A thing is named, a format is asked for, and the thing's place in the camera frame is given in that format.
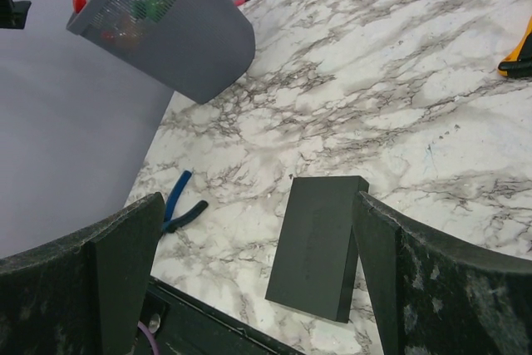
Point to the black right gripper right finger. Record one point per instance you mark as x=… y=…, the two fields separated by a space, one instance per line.
x=432 y=293

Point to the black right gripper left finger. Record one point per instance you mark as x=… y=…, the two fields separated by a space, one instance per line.
x=82 y=293

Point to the green plastic bottle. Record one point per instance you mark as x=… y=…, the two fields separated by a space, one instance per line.
x=153 y=10

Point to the black network switch centre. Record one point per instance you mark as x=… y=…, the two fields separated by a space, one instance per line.
x=315 y=263

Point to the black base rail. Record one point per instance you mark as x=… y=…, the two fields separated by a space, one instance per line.
x=181 y=324

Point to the red label bottle red cap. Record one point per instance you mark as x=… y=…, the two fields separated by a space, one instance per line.
x=78 y=5

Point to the grey mesh waste bin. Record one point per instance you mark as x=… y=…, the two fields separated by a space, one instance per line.
x=199 y=47

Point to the yellow utility knife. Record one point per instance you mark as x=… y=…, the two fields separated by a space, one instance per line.
x=518 y=63

